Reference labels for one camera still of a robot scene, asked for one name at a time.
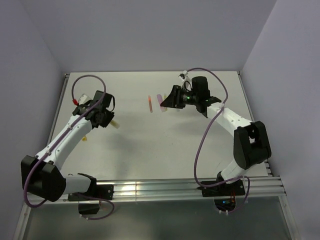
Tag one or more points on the yellow highlighter pen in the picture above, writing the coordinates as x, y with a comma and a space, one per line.
114, 124

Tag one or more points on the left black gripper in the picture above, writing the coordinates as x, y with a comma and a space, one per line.
109, 117

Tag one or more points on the orange thin pen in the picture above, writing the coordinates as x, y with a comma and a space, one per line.
150, 104

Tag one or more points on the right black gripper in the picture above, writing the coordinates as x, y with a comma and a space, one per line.
174, 99

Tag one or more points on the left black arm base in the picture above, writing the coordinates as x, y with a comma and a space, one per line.
89, 203

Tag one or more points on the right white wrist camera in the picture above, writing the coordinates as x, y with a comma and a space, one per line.
186, 81

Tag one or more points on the aluminium front rail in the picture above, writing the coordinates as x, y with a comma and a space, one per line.
187, 189

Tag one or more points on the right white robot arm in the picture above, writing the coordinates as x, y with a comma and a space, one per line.
250, 139

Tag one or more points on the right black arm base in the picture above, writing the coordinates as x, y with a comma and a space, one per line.
227, 190

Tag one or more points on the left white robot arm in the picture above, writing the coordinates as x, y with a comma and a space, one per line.
41, 174

